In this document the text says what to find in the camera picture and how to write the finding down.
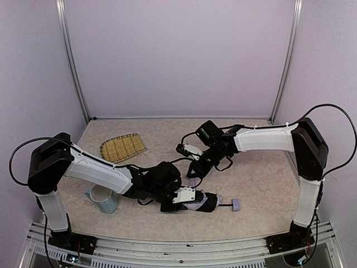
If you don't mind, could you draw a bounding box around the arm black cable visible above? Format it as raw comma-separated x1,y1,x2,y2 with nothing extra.
295,103,351,179
8,136,65,187

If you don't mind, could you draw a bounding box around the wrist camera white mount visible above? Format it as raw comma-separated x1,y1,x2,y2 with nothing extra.
172,187,204,204
176,144,203,160

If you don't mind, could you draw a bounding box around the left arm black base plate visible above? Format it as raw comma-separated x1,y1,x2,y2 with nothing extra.
48,233,97,255

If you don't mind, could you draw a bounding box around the aluminium front rail frame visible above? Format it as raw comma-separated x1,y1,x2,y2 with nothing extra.
19,220,344,268

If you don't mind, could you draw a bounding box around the woven bamboo tray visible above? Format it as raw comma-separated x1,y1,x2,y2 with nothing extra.
100,133,146,163

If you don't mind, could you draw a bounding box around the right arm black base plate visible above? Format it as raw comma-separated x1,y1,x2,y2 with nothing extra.
266,233,315,254

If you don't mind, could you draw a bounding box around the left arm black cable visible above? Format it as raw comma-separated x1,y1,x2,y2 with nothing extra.
8,136,65,187

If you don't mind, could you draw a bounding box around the light blue plastic pitcher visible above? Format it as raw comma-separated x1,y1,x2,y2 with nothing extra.
85,185,118,214

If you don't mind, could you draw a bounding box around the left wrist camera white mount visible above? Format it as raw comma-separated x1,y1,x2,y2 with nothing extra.
172,187,204,204

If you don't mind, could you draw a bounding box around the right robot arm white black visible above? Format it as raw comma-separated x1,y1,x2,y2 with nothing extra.
183,118,329,249

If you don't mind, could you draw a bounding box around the lilac folding umbrella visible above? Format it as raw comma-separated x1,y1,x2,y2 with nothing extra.
179,189,240,213

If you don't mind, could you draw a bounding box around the left aluminium corner post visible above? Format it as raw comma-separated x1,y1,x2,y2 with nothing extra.
56,0,91,124

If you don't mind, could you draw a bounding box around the right aluminium corner post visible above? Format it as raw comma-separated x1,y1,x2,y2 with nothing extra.
269,0,303,124

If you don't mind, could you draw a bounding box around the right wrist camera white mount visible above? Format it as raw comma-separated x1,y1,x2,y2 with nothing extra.
176,144,203,160

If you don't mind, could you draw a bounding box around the aluminium corner post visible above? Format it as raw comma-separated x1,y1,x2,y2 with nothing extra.
269,0,303,124
56,0,91,124

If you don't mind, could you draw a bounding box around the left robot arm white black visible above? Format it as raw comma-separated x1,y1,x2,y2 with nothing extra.
23,132,182,235

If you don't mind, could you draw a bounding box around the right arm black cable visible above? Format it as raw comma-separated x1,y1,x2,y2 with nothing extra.
295,103,351,179

